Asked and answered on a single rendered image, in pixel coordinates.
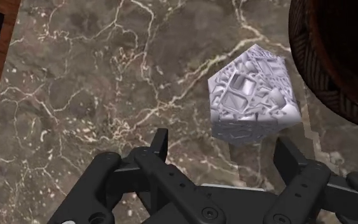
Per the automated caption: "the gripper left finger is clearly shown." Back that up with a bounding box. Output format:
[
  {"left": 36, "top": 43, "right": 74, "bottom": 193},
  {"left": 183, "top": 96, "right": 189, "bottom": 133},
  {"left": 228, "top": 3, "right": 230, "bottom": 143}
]
[{"left": 47, "top": 128, "right": 227, "bottom": 224}]

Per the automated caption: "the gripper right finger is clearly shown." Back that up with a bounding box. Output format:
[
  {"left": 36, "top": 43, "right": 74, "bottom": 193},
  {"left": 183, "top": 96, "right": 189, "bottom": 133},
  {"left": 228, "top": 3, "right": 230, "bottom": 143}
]
[{"left": 263, "top": 136, "right": 358, "bottom": 224}]

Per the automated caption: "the white embossed cube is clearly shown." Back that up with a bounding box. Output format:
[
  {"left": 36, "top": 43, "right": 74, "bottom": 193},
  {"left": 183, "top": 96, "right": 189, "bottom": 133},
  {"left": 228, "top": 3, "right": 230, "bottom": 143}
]
[{"left": 207, "top": 43, "right": 303, "bottom": 147}]

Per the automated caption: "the dark brown woven basket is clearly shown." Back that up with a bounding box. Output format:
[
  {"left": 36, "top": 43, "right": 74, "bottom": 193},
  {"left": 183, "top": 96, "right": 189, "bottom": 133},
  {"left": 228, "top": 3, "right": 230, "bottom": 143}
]
[{"left": 287, "top": 0, "right": 358, "bottom": 132}]

